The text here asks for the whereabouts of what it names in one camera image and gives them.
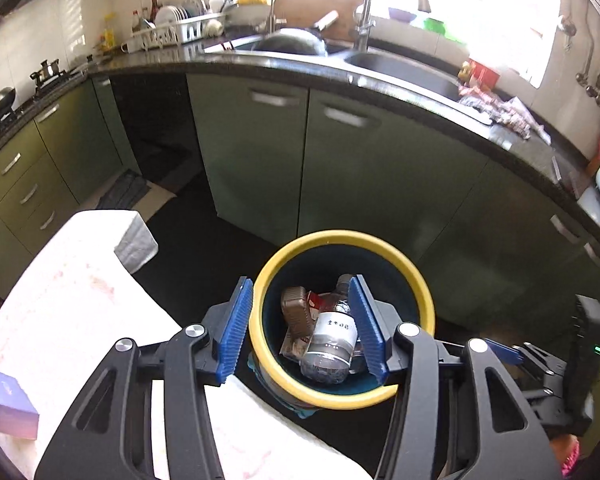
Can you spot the person's right forearm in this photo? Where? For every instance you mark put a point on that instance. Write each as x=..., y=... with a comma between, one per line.
x=567, y=460

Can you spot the stack of white plates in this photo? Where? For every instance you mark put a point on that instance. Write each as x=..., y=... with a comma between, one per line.
x=172, y=14

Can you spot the group of condiment bottles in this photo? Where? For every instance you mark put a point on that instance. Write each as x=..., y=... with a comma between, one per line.
x=142, y=15

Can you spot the small thin faucet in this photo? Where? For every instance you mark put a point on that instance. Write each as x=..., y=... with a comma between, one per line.
x=271, y=10

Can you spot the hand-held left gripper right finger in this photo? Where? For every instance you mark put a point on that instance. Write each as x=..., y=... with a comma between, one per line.
x=367, y=330

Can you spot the dark bin with yellow rim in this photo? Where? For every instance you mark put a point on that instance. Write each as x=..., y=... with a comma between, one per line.
x=300, y=270

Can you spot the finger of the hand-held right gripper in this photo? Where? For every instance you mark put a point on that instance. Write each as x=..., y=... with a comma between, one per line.
x=505, y=352

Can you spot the brown snack packet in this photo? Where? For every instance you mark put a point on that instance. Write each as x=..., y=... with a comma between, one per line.
x=296, y=310

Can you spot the yellow container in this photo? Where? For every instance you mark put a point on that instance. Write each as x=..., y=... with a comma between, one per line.
x=252, y=0

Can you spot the green plastic item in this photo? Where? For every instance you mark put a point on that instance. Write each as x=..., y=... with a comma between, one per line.
x=437, y=29

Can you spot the white dish rack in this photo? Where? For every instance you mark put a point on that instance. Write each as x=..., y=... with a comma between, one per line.
x=180, y=32

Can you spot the green base cabinets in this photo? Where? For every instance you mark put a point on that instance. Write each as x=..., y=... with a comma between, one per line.
x=260, y=160

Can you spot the wooden cutting board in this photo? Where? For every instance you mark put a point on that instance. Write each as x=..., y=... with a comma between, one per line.
x=310, y=0

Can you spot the window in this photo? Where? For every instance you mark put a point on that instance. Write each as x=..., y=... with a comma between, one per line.
x=495, y=5

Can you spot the black gas stove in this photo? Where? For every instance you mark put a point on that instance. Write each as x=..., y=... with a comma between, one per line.
x=35, y=102

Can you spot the black kitchen countertop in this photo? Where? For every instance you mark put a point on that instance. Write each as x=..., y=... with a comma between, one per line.
x=520, y=152

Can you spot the yellow oil bottle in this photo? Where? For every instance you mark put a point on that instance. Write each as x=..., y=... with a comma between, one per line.
x=109, y=32

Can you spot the purple cardboard box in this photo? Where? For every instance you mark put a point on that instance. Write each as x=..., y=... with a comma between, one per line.
x=10, y=400

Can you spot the purple bowl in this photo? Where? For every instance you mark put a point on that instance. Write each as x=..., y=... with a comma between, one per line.
x=401, y=14

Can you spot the tall steel faucet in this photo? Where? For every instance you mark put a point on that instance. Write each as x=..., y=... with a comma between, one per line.
x=364, y=15

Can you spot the red snack packet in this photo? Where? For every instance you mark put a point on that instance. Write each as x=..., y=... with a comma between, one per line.
x=316, y=301

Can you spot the white bowl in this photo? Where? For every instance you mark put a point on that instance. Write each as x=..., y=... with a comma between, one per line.
x=214, y=28

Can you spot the white floral tablecloth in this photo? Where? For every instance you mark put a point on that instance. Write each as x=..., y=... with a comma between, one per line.
x=80, y=300

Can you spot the clear plastic bottle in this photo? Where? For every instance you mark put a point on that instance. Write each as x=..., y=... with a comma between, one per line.
x=330, y=340

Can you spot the dark floor mat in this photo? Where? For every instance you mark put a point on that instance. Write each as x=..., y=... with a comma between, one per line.
x=122, y=190

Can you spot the steel kitchen sink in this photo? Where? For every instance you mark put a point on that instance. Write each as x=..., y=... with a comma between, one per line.
x=410, y=67

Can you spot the hanging steel ladles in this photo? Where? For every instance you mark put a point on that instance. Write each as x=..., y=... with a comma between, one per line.
x=587, y=60

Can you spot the brown net rag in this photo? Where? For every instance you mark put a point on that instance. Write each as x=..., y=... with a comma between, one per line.
x=505, y=112

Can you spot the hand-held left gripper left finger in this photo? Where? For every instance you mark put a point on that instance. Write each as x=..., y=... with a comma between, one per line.
x=235, y=330

